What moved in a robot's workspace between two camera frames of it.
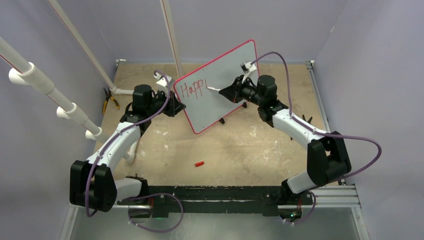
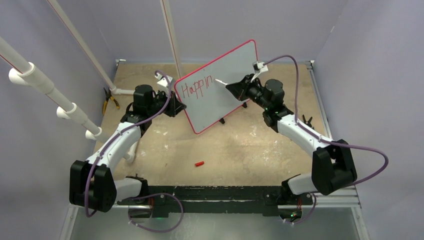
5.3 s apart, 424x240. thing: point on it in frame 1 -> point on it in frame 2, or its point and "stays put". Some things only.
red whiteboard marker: x=213 y=88 -> x=221 y=82
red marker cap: x=199 y=164 stays put
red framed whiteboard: x=205 y=108 stays put
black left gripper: x=174 y=106 stays put
